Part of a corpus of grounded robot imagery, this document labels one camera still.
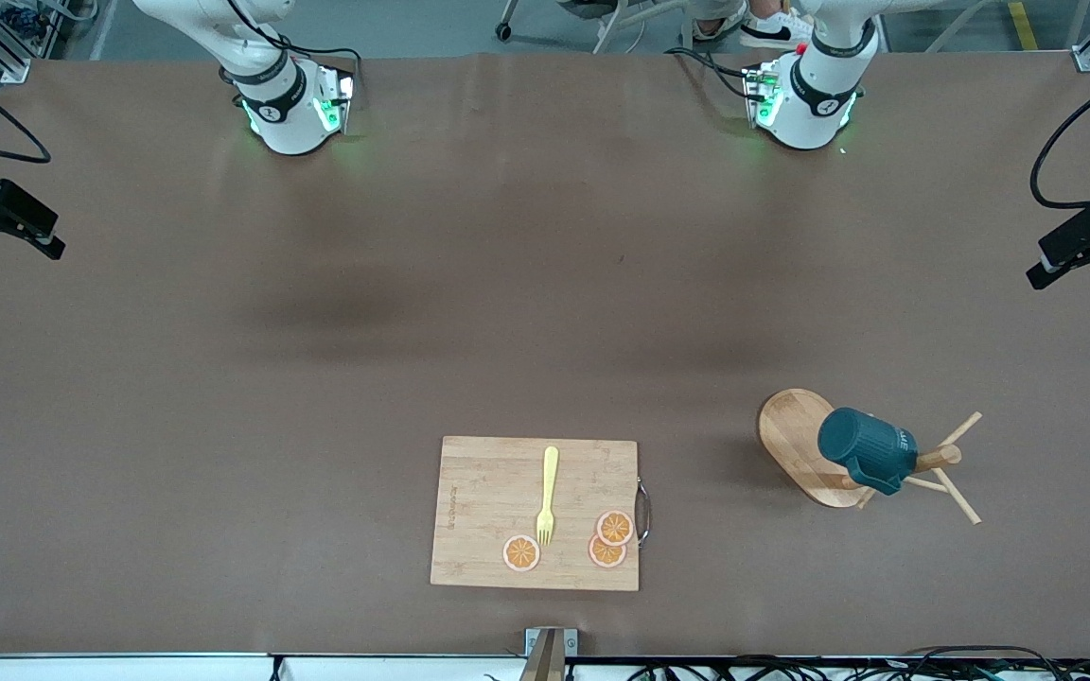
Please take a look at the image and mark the dark teal mug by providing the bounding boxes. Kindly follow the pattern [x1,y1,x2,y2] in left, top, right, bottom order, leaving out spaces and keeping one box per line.
[817,407,920,497]

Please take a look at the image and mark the wooden mug rack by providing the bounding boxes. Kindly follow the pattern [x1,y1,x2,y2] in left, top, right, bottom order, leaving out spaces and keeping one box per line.
[758,388,984,527]

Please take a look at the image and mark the white sneaker black swoosh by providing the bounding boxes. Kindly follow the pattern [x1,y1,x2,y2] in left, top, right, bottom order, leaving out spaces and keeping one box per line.
[739,8,816,48]

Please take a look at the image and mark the office chair base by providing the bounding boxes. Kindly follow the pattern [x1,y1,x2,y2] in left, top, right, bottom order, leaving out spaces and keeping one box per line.
[496,0,697,55]

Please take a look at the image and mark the bamboo cutting board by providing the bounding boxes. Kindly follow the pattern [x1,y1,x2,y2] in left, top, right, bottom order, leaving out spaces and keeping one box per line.
[430,435,652,593]

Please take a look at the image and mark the yellow plastic fork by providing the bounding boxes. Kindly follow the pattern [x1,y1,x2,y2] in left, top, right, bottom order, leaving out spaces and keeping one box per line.
[536,445,561,548]

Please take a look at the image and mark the black arm base cable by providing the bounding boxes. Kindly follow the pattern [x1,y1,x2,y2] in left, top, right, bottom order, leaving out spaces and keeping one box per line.
[223,0,363,77]
[676,47,756,100]

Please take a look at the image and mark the white table edge rail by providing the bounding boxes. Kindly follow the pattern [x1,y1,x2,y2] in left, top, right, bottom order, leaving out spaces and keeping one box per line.
[0,653,527,681]

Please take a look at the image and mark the black cable bundle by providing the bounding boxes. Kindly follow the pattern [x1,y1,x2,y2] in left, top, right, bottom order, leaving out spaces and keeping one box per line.
[625,646,1090,681]

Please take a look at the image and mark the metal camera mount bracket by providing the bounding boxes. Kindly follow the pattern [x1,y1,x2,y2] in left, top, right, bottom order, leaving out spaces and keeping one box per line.
[519,627,579,681]

